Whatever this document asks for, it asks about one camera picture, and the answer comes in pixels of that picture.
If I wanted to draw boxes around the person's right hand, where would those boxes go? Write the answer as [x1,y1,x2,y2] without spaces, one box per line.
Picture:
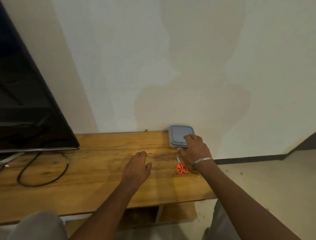
[177,134,214,175]

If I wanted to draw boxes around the person's left hand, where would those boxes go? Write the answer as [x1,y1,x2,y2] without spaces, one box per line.
[120,151,152,189]

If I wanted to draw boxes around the orange scissors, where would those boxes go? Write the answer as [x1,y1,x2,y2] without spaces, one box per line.
[175,155,189,175]

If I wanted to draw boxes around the grey lidded plastic container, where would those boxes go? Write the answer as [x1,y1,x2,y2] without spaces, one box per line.
[168,125,196,149]

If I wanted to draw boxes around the person's left forearm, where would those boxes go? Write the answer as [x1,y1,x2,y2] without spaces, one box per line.
[69,180,141,240]

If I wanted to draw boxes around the person's right forearm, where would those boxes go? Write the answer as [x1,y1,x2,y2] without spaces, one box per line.
[197,162,303,240]

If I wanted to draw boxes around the person's right leg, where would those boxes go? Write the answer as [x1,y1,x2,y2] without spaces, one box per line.
[203,199,243,240]

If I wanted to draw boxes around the person's leg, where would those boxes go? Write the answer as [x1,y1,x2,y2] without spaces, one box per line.
[203,199,243,240]
[7,210,69,240]

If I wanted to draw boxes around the person's left leg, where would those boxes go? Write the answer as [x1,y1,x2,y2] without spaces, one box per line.
[7,210,69,240]

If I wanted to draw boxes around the black television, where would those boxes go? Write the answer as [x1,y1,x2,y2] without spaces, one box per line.
[0,2,80,154]

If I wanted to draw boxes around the silver television stand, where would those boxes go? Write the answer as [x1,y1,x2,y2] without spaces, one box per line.
[0,152,26,168]

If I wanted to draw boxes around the silver bracelet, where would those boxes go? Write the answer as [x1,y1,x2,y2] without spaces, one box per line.
[191,157,215,171]

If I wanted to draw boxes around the thick black looped cable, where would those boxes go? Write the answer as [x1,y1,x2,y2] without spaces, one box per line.
[17,151,69,188]

